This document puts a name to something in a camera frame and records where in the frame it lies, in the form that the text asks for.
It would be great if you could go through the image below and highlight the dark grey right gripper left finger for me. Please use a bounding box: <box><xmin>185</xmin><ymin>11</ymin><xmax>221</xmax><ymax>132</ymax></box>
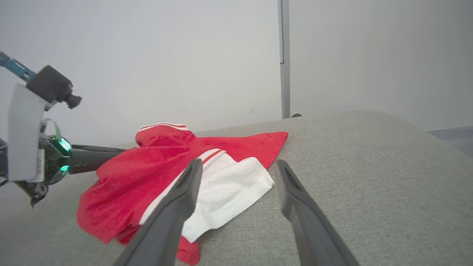
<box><xmin>114</xmin><ymin>159</ymin><xmax>204</xmax><ymax>266</ymax></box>

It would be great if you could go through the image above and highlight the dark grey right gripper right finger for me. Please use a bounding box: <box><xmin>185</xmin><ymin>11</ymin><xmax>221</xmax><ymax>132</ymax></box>
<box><xmin>275</xmin><ymin>159</ymin><xmax>360</xmax><ymax>266</ymax></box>

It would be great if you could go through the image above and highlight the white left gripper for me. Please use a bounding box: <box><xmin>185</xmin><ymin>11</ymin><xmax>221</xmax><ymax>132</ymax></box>
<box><xmin>7</xmin><ymin>84</ymin><xmax>126</xmax><ymax>208</ymax></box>

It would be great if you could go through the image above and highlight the red and white jersey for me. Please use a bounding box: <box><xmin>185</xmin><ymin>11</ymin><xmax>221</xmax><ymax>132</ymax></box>
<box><xmin>76</xmin><ymin>123</ymin><xmax>289</xmax><ymax>266</ymax></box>

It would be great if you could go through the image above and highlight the grey fabric sofa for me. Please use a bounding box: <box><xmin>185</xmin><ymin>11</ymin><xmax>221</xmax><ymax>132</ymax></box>
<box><xmin>0</xmin><ymin>110</ymin><xmax>473</xmax><ymax>266</ymax></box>

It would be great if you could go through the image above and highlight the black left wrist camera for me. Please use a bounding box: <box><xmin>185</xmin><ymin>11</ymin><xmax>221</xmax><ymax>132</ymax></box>
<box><xmin>26</xmin><ymin>65</ymin><xmax>83</xmax><ymax>110</ymax></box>

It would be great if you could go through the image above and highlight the teal cable connector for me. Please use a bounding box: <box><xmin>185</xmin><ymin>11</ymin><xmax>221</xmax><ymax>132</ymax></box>
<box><xmin>0</xmin><ymin>52</ymin><xmax>37</xmax><ymax>82</ymax></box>

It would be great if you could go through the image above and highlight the grey wall panel strip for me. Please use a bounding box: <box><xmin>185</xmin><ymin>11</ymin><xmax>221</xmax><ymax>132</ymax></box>
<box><xmin>278</xmin><ymin>0</ymin><xmax>291</xmax><ymax>119</ymax></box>

